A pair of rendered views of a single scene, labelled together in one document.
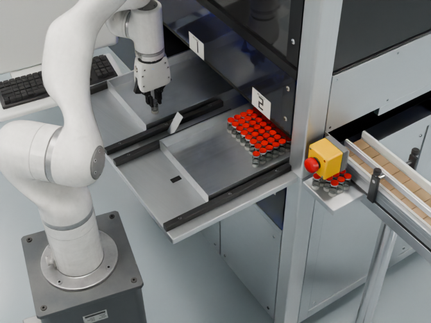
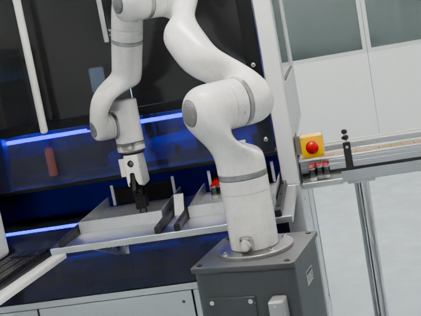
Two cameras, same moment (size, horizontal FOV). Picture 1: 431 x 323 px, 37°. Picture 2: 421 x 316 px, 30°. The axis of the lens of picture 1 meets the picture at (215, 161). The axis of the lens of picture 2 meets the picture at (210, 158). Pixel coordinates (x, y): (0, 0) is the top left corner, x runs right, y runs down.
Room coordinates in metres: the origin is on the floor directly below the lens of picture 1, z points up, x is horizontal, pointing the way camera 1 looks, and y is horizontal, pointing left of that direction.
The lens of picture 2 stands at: (-0.22, 1.80, 1.39)
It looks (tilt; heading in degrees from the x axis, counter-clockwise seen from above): 9 degrees down; 312
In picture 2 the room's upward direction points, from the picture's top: 10 degrees counter-clockwise
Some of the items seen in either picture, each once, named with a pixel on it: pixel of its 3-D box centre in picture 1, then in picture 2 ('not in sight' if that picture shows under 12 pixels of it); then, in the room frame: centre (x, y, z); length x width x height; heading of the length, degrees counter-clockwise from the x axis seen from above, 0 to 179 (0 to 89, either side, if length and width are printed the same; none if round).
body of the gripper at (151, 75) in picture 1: (151, 68); (135, 167); (1.52, 0.18, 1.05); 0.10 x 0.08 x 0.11; 122
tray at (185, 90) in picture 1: (174, 87); (133, 209); (1.62, 0.13, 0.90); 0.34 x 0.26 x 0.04; 122
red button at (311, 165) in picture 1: (313, 164); (312, 147); (1.16, -0.25, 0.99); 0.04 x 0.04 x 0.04; 32
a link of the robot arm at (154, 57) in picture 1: (149, 50); (131, 147); (1.52, 0.18, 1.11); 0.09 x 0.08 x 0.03; 122
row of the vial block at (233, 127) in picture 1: (246, 140); (238, 188); (1.36, -0.09, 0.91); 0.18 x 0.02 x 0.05; 32
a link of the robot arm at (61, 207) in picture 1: (43, 170); (223, 131); (0.98, 0.37, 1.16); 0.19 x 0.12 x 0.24; 73
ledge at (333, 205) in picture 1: (337, 188); (322, 179); (1.19, -0.33, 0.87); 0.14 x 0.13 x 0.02; 122
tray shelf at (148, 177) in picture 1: (183, 131); (182, 214); (1.44, 0.10, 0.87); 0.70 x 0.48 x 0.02; 32
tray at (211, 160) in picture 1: (233, 147); (237, 193); (1.33, -0.05, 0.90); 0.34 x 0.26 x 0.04; 122
